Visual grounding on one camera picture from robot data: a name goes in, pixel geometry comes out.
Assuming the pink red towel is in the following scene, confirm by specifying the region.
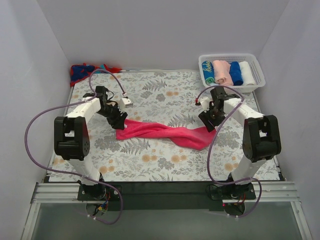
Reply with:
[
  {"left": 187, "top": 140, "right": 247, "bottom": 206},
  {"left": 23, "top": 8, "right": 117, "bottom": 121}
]
[{"left": 115, "top": 119, "right": 216, "bottom": 151}]

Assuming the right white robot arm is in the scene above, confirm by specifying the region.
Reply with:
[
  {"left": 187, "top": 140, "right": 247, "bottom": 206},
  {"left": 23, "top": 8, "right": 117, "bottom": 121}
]
[{"left": 195, "top": 86, "right": 282, "bottom": 199}]

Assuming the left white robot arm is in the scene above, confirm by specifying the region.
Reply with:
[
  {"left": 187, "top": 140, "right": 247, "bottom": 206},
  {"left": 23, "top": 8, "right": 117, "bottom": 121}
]
[{"left": 54, "top": 86, "right": 128, "bottom": 200}]

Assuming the light blue folded towel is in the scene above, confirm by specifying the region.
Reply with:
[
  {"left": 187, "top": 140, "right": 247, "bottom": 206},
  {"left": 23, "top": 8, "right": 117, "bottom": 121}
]
[{"left": 206, "top": 82, "right": 219, "bottom": 87}]

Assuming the floral table mat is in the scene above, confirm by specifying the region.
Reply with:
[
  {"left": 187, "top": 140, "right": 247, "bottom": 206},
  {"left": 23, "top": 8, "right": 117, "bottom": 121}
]
[{"left": 47, "top": 70, "right": 281, "bottom": 183}]

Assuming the peach rolled towel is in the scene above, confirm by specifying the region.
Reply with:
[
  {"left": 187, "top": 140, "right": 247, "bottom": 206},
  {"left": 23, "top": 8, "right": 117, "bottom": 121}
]
[{"left": 212, "top": 60, "right": 234, "bottom": 86}]

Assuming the dark blue rolled towel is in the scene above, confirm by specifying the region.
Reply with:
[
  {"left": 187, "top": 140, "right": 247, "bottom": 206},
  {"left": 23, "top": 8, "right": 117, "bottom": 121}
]
[{"left": 229, "top": 61, "right": 244, "bottom": 86}]

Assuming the white rolled towel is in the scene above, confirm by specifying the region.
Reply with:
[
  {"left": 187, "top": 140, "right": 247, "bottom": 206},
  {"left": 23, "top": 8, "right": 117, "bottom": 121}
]
[{"left": 238, "top": 61, "right": 256, "bottom": 86}]

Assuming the blue printed rolled towel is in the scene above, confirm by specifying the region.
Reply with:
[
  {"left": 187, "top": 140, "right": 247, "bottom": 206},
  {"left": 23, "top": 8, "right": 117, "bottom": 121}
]
[{"left": 201, "top": 60, "right": 215, "bottom": 85}]

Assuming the red blue crumpled towel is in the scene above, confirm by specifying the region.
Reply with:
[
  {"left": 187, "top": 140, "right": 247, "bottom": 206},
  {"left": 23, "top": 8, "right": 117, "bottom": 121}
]
[{"left": 69, "top": 63, "right": 122, "bottom": 87}]

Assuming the white plastic basket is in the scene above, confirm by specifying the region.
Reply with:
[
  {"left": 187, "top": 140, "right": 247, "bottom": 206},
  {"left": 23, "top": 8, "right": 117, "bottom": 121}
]
[{"left": 198, "top": 53, "right": 266, "bottom": 93}]

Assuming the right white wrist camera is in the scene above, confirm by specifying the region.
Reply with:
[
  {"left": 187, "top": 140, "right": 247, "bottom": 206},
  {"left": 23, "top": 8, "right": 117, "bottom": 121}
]
[{"left": 195, "top": 97, "right": 212, "bottom": 112}]

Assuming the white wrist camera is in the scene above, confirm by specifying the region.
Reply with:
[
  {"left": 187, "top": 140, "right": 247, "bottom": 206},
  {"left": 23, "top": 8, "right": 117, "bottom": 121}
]
[
  {"left": 195, "top": 97, "right": 212, "bottom": 112},
  {"left": 118, "top": 97, "right": 134, "bottom": 112}
]

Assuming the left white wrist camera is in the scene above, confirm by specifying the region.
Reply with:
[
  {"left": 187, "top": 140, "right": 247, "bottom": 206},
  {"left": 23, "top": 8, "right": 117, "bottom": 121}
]
[{"left": 118, "top": 97, "right": 134, "bottom": 112}]

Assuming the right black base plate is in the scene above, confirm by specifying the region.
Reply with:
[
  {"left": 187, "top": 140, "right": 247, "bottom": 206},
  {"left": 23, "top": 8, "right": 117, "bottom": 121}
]
[{"left": 205, "top": 183, "right": 256, "bottom": 200}]

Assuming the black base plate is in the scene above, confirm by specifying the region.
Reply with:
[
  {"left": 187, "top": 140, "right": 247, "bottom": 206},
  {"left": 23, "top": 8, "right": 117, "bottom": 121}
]
[
  {"left": 77, "top": 184, "right": 120, "bottom": 201},
  {"left": 205, "top": 183, "right": 256, "bottom": 200}
]

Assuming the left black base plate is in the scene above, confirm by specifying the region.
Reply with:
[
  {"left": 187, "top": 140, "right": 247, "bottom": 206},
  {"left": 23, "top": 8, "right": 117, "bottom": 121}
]
[{"left": 77, "top": 184, "right": 120, "bottom": 201}]

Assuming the aluminium frame rail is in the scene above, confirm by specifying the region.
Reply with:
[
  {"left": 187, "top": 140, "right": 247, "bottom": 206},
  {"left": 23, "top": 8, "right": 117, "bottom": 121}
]
[{"left": 20, "top": 182, "right": 80, "bottom": 240}]

